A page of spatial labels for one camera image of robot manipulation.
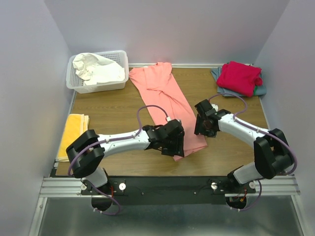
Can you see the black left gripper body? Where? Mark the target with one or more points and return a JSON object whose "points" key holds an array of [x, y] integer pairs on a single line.
{"points": [[173, 147]]}

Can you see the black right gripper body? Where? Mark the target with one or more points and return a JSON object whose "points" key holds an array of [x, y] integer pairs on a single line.
{"points": [[201, 126]]}

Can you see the pink t shirt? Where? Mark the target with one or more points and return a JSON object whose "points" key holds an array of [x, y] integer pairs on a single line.
{"points": [[157, 86]]}

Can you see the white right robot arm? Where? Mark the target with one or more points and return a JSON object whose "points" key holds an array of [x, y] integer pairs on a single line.
{"points": [[272, 154]]}

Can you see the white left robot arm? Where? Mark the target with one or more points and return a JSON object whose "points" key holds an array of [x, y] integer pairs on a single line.
{"points": [[87, 151]]}

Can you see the folded red t shirt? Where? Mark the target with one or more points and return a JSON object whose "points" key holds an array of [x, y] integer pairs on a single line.
{"points": [[240, 78]]}

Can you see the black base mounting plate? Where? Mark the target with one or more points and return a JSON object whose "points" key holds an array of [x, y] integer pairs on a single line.
{"points": [[181, 190]]}

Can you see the folded green t shirt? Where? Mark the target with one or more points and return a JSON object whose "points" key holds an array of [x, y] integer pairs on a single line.
{"points": [[256, 91]]}

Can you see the folded blue t shirt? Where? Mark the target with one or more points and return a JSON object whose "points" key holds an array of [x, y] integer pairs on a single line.
{"points": [[216, 72]]}

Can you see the folded yellow towel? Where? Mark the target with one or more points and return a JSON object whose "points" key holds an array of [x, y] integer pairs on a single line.
{"points": [[76, 125]]}

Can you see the white cloth in basket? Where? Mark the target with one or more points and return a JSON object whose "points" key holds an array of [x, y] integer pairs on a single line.
{"points": [[94, 69]]}

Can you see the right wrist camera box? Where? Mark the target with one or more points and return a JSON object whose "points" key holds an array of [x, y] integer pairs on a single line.
{"points": [[215, 107]]}

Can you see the aluminium frame rail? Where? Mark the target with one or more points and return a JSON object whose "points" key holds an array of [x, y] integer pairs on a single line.
{"points": [[71, 188]]}

